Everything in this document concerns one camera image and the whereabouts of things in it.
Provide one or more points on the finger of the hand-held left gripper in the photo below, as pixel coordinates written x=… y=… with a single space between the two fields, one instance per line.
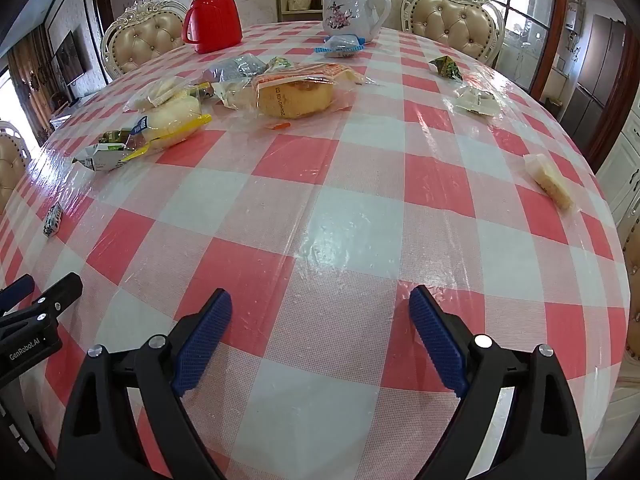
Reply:
x=62 y=292
x=17 y=291

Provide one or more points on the green yellow snack packet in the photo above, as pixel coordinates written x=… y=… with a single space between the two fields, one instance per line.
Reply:
x=445 y=66
x=277 y=63

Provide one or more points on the cream tufted dining chair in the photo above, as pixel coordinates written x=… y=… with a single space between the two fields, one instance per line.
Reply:
x=10 y=160
x=455 y=22
x=145 y=40

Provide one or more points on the clear bag of white snacks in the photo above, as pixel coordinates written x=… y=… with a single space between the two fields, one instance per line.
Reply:
x=160 y=91

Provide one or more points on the white water heater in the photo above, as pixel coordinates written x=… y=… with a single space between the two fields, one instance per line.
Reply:
x=575 y=10

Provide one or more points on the round cake in orange bag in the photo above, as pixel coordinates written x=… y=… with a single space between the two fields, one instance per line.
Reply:
x=295 y=97

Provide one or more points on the brown red curtain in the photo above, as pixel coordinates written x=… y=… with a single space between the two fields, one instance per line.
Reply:
x=30 y=80

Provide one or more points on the bread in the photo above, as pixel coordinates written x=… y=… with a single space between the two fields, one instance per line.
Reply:
x=172 y=120

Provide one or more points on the white kitchen cabinet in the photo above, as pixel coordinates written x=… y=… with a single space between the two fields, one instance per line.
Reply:
x=622 y=170

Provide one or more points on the red white checked tablecloth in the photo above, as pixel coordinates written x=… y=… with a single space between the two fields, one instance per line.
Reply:
x=350 y=220

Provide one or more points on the blue white snack packet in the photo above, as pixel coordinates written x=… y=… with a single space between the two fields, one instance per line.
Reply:
x=342 y=46

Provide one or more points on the glass partition door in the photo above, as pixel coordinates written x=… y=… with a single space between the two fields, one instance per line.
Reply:
x=520 y=25

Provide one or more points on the yellow biscuit packet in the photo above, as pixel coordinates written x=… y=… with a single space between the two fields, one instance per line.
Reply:
x=550 y=182

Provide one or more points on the white floral teapot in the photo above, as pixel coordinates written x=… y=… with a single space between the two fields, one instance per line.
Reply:
x=350 y=15

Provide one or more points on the red thermos jug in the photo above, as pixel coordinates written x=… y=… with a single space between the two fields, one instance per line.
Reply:
x=215 y=15

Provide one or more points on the grey snack packet blue edges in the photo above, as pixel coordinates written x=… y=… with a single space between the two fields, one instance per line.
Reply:
x=235 y=67

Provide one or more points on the small black white packet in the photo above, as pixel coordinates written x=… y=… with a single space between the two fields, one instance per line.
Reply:
x=52 y=220

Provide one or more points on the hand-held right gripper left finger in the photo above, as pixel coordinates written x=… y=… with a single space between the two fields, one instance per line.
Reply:
x=200 y=345

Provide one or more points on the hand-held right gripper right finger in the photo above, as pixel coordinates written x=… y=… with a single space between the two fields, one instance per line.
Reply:
x=440 y=345

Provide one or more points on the clear bag of pale snack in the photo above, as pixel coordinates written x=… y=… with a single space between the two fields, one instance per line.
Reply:
x=235 y=95

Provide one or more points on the wall television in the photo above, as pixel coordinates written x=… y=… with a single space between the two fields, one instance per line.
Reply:
x=69 y=62

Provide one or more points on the dark grey refrigerator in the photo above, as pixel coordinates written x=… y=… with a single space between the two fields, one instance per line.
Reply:
x=597 y=75

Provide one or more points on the green white carton packet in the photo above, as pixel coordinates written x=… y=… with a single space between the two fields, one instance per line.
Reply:
x=102 y=157

